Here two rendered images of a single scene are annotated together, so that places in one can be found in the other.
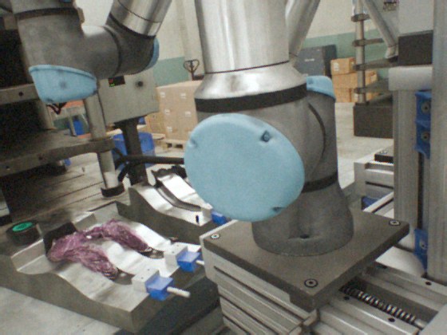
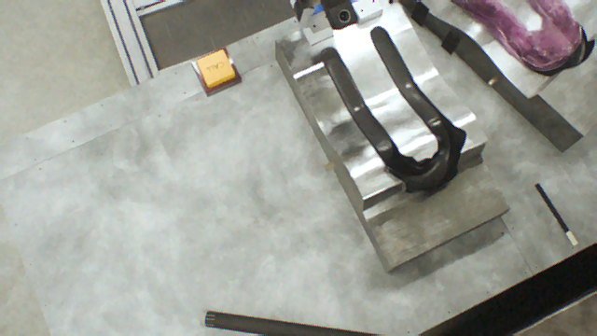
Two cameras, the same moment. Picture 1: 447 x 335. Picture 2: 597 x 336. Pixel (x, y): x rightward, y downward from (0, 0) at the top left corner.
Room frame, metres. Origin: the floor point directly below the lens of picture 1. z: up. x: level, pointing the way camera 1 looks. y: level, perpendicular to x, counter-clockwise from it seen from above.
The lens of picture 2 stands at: (1.67, 0.07, 2.17)
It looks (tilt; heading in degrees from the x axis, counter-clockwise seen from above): 74 degrees down; 191
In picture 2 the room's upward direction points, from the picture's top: 4 degrees clockwise
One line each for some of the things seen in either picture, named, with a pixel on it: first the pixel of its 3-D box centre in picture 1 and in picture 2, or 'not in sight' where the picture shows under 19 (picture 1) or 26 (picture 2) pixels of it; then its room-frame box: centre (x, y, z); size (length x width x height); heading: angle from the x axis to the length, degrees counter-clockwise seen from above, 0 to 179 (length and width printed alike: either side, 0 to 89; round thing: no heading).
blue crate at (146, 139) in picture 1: (128, 143); not in sight; (4.90, 1.24, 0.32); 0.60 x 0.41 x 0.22; 46
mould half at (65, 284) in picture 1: (94, 257); (521, 20); (0.87, 0.37, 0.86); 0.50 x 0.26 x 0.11; 58
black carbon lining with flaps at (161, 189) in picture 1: (181, 186); (395, 105); (1.15, 0.15, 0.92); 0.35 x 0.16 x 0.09; 41
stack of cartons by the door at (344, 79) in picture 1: (354, 80); not in sight; (7.35, -2.69, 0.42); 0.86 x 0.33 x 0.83; 40
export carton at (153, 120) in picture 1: (164, 119); not in sight; (6.44, 0.94, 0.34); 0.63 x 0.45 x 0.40; 40
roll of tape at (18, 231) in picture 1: (24, 232); not in sight; (0.94, 0.56, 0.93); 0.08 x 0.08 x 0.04
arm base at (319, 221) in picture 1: (298, 200); not in sight; (0.52, -0.10, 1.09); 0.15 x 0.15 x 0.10
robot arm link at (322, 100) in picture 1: (290, 124); not in sight; (0.51, -0.10, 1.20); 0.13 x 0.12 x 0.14; 152
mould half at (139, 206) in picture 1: (183, 198); (390, 123); (1.17, 0.15, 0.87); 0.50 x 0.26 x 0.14; 41
